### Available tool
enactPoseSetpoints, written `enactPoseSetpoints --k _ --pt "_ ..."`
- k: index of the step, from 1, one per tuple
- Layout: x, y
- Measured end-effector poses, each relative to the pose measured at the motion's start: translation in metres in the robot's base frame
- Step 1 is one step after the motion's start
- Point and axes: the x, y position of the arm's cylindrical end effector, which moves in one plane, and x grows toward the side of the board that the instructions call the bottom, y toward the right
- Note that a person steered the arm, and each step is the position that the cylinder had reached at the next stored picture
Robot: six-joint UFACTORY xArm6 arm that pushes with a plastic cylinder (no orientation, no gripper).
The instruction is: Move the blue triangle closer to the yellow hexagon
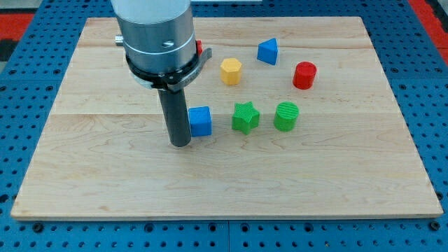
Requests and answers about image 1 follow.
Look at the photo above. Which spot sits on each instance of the red block behind arm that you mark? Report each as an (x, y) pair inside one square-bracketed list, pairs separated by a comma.
[(199, 47)]

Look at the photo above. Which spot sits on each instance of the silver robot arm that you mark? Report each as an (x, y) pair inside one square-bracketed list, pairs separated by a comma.
[(158, 35)]

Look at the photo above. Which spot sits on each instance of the yellow hexagon block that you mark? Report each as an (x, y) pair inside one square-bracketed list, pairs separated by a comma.
[(231, 71)]

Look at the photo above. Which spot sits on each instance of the blue triangle block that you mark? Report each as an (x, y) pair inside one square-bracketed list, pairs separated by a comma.
[(268, 51)]

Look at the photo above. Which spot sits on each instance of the green star block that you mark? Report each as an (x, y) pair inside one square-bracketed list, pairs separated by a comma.
[(245, 117)]

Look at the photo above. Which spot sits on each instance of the blue cube block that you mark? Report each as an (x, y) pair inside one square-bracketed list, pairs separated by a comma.
[(200, 121)]

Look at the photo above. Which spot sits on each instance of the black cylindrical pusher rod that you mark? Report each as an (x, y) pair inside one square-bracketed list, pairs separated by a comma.
[(176, 117)]

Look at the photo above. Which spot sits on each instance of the green cylinder block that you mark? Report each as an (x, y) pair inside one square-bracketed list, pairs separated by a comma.
[(286, 116)]

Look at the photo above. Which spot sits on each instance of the wooden board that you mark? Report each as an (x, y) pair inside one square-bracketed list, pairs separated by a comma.
[(104, 154)]

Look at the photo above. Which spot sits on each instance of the red cylinder block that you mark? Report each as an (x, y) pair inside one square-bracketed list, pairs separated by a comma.
[(304, 75)]

